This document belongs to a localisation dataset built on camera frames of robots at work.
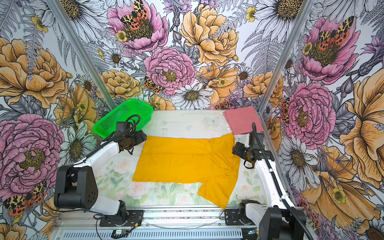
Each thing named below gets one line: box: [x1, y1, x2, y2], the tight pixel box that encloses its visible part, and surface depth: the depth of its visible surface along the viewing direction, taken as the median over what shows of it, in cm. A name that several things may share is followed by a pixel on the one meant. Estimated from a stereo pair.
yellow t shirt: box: [132, 132, 241, 210], surface depth 94 cm
